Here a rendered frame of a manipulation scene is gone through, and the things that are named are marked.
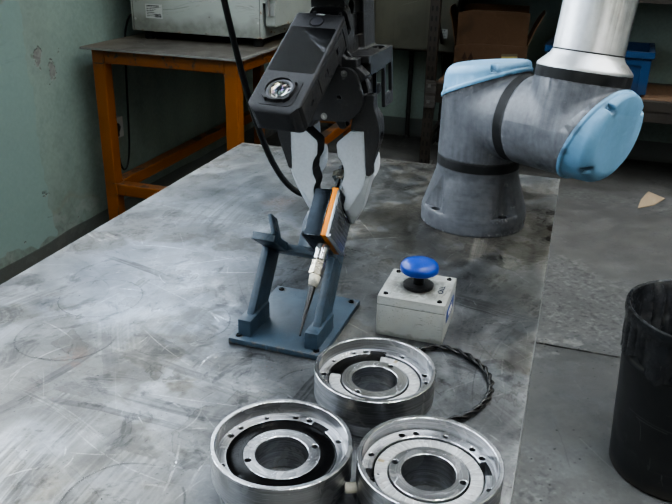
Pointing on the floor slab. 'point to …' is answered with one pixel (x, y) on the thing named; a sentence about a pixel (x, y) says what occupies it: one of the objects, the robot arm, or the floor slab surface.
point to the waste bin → (645, 391)
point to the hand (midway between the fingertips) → (332, 210)
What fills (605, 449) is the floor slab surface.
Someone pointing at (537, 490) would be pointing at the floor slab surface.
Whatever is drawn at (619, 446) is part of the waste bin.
